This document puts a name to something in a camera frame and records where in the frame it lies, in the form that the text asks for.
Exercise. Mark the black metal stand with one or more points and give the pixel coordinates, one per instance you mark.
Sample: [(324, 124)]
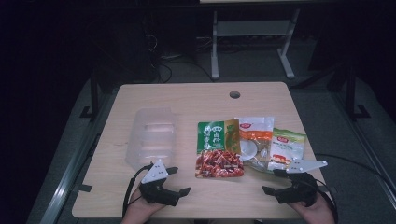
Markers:
[(351, 93), (94, 96)]

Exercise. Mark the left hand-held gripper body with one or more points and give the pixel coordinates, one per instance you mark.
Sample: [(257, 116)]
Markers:
[(155, 174)]

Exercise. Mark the white and orange packet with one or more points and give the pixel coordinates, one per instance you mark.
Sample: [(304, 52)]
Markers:
[(256, 137)]

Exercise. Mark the clear plastic container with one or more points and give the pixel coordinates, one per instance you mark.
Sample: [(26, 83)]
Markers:
[(149, 137)]

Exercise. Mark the white metal frame table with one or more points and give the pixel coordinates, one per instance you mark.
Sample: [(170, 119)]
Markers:
[(249, 28)]

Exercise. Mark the person's right hand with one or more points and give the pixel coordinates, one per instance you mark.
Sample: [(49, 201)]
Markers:
[(317, 213)]

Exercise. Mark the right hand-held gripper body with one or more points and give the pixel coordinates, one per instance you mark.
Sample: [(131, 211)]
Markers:
[(303, 186)]

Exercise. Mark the white and green packet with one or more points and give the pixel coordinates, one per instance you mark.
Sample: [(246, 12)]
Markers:
[(288, 146)]

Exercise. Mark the black table edge clip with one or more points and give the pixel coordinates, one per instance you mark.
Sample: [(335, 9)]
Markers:
[(84, 188)]

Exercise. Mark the green and red snack packet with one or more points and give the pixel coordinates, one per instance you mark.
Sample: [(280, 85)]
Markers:
[(214, 140)]

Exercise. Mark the person's left hand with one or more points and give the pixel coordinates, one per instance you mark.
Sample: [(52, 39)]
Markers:
[(140, 210)]

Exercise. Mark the aluminium rail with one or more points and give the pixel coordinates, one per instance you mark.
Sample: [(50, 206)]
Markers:
[(370, 155), (70, 174)]

